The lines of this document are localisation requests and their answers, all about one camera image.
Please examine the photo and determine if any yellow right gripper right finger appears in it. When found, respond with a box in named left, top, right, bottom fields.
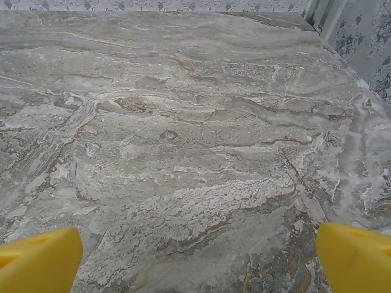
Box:
left=315, top=222, right=391, bottom=293

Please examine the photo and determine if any aluminium frame post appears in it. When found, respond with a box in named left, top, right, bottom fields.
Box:
left=305, top=0, right=338, bottom=42

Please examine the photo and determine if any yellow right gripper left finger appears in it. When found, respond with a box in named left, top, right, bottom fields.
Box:
left=0, top=227, right=84, bottom=293

